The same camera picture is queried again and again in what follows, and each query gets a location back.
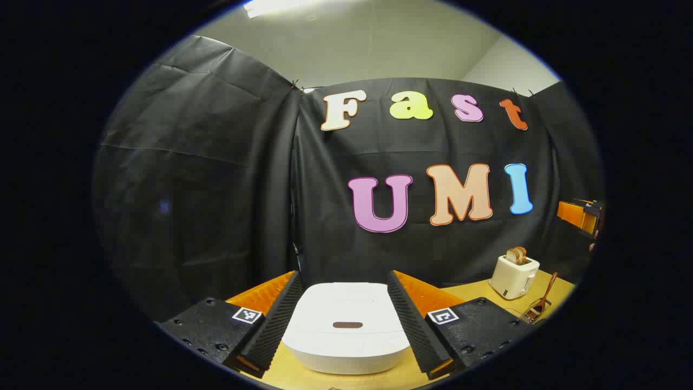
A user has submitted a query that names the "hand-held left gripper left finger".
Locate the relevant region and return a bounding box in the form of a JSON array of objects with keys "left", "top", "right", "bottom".
[{"left": 157, "top": 271, "right": 305, "bottom": 379}]

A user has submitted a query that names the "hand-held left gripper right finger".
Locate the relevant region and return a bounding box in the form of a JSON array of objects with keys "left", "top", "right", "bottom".
[{"left": 387, "top": 270, "right": 537, "bottom": 380}]

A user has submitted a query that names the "white rice cooker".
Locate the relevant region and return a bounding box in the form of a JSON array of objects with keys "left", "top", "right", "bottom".
[{"left": 282, "top": 282, "right": 412, "bottom": 375}]

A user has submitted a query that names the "brown wooden spoon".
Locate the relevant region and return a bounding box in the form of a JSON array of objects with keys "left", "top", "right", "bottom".
[{"left": 528, "top": 271, "right": 558, "bottom": 320}]

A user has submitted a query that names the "white toaster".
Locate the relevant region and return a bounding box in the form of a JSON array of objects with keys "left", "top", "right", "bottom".
[{"left": 489, "top": 255, "right": 540, "bottom": 300}]

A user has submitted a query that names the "black backdrop cloth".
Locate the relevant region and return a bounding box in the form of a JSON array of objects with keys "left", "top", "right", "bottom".
[{"left": 92, "top": 35, "right": 604, "bottom": 320}]

